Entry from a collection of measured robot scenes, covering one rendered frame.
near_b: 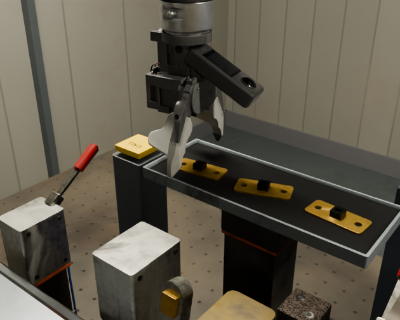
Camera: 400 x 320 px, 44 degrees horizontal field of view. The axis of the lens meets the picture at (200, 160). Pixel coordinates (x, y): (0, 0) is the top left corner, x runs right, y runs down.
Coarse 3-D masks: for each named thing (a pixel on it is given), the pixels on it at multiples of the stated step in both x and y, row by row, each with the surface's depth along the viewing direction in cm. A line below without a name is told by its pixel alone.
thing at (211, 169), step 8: (184, 160) 82; (192, 160) 82; (184, 168) 79; (192, 168) 79; (200, 168) 78; (208, 168) 79; (216, 168) 79; (224, 168) 79; (200, 176) 77; (208, 176) 77; (216, 176) 77
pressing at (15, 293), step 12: (0, 264) 83; (0, 276) 81; (12, 276) 80; (0, 288) 78; (12, 288) 78; (24, 288) 78; (36, 288) 78; (0, 300) 76; (12, 300) 76; (24, 300) 76; (36, 300) 76; (48, 300) 75; (0, 312) 74; (12, 312) 74; (24, 312) 74; (36, 312) 74; (48, 312) 74; (60, 312) 73; (72, 312) 73
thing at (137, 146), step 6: (132, 138) 90; (138, 138) 90; (144, 138) 90; (120, 144) 88; (126, 144) 88; (132, 144) 88; (138, 144) 88; (144, 144) 88; (120, 150) 87; (126, 150) 86; (132, 150) 86; (138, 150) 85; (144, 150) 86; (150, 150) 87; (132, 156) 86; (138, 156) 85; (144, 156) 86
